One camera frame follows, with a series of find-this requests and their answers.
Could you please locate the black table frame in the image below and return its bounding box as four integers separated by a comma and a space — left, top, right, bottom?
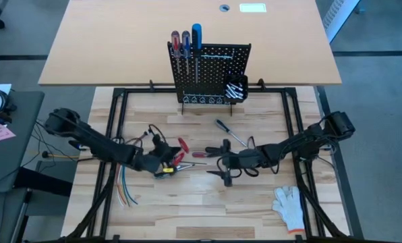
61, 79, 366, 243

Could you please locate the wire screwdriver holder rack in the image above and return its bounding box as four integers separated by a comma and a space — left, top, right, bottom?
200, 49, 236, 60

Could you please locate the white work glove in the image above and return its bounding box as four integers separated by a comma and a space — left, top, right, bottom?
271, 185, 306, 235

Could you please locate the black metal pegboard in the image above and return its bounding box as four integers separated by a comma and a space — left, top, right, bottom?
167, 42, 252, 117

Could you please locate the white desk plate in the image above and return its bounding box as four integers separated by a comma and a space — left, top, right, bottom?
239, 3, 268, 14

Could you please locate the grey side cabinet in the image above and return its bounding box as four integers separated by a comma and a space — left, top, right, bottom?
0, 90, 46, 194

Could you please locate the black pegboard bin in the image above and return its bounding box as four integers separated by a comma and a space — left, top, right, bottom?
223, 74, 250, 104

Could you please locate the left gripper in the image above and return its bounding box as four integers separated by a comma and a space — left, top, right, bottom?
132, 133, 183, 176

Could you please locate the blue black handle screwdriver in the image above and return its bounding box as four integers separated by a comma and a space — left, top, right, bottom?
191, 22, 203, 84

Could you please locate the small grey black screwdriver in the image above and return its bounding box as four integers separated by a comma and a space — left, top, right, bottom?
214, 118, 250, 148

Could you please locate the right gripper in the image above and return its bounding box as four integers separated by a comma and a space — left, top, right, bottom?
204, 138, 266, 188

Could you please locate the red clear handle screwdriver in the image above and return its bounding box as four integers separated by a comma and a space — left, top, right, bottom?
170, 30, 183, 74
181, 30, 192, 76

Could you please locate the light wooden desk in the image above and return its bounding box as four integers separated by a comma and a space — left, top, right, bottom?
38, 0, 343, 87

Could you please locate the coloured wire harness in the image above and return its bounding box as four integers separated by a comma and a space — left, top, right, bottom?
115, 130, 154, 208

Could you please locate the white perforated panel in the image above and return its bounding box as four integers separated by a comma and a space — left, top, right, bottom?
322, 0, 362, 44

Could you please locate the pink sticky note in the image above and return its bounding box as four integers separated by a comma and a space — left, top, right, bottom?
0, 124, 17, 143

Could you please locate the chrome wire ring rack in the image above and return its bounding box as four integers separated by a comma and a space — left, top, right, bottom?
181, 94, 227, 105

